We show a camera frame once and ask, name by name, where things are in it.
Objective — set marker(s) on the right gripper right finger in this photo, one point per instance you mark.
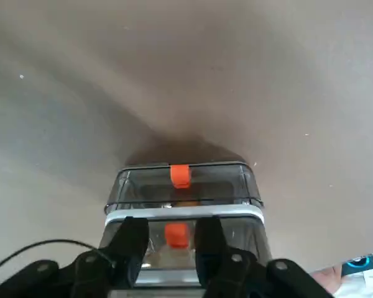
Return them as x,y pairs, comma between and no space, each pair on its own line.
211,248

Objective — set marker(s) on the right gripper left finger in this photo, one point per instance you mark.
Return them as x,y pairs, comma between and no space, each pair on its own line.
133,248

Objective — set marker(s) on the white paper sheet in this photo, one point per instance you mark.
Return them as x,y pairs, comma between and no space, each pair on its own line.
370,285

